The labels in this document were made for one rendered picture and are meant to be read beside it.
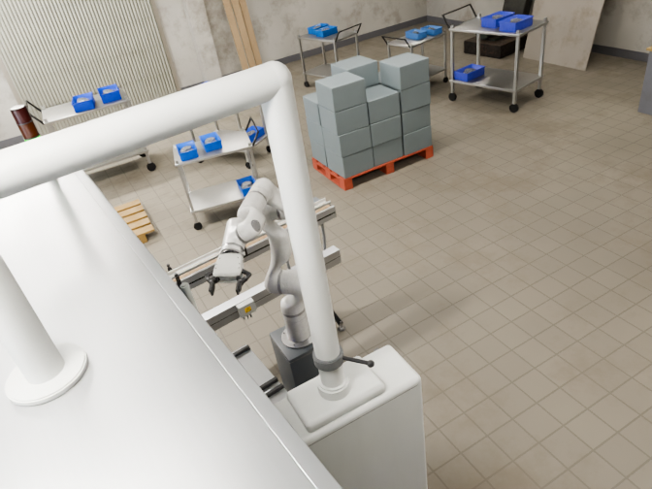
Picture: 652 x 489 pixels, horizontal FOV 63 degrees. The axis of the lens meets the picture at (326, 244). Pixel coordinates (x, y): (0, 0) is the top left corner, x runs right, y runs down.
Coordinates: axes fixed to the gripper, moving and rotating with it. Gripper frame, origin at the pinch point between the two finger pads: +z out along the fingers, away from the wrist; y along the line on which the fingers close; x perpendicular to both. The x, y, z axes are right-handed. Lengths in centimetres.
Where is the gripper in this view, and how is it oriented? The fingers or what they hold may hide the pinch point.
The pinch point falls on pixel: (224, 290)
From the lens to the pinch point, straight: 188.3
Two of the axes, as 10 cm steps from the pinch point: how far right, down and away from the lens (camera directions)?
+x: -0.9, -6.5, -7.5
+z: -0.4, 7.6, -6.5
